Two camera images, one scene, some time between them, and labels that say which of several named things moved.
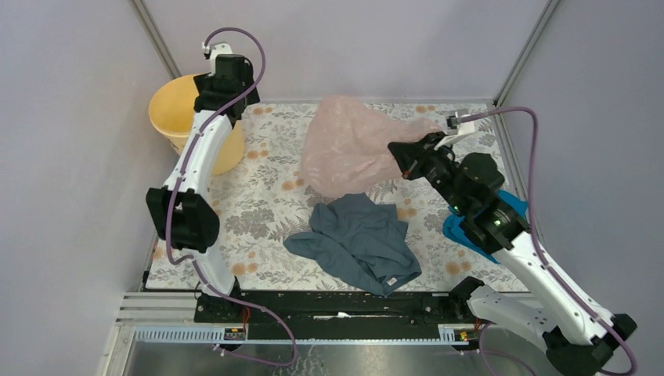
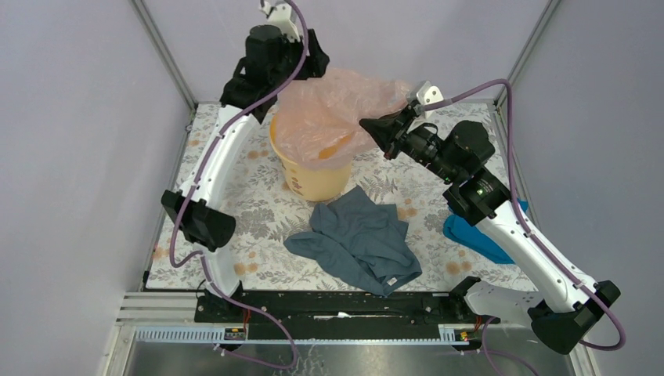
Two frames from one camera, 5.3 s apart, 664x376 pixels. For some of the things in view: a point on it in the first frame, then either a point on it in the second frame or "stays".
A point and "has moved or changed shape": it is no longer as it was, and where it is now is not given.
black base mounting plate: [329, 314] stays
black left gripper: [203, 82] to [313, 65]
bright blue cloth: [453, 227] stays
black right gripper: [411, 157] to [385, 129]
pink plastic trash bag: [344, 147] has moved or changed shape
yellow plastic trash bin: [171, 106] to [312, 184]
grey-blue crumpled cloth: [365, 237] stays
